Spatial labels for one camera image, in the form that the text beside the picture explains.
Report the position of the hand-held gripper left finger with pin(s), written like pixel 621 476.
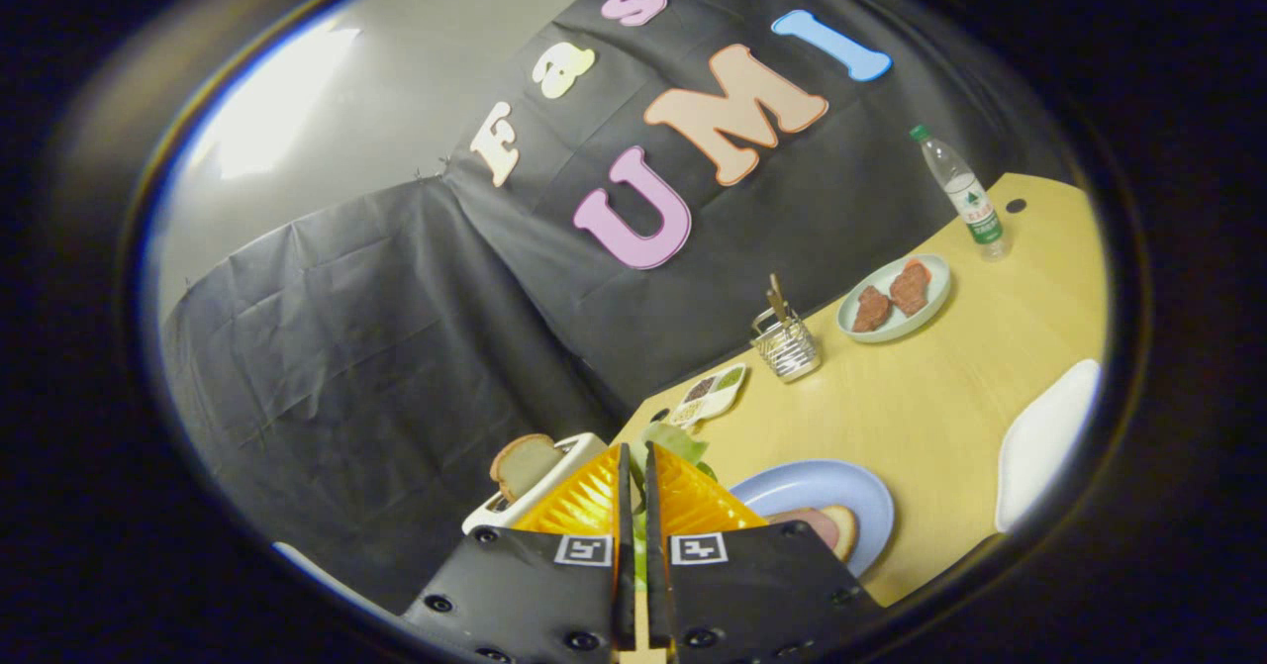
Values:
pixel 535 595

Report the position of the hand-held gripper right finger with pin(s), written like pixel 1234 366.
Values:
pixel 752 595

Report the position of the green lettuce leaf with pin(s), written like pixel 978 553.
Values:
pixel 678 439

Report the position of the pink ham slice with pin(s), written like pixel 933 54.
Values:
pixel 804 523

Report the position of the blue round plate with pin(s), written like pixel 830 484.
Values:
pixel 822 481

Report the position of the white toaster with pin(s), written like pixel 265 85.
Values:
pixel 584 443

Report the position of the white divided seasoning dish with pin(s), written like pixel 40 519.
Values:
pixel 708 395

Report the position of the clear glass utensil holder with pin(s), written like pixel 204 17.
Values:
pixel 789 349

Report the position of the black backdrop cloth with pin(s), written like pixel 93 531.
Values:
pixel 396 347

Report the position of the wooden chopstick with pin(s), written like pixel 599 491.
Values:
pixel 781 303
pixel 773 306

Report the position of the brown meat slice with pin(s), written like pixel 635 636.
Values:
pixel 909 288
pixel 871 308

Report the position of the pale green plate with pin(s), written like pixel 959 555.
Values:
pixel 921 320

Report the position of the white square plate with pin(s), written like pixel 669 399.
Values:
pixel 1044 446

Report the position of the clear water bottle green cap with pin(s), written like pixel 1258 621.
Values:
pixel 968 197

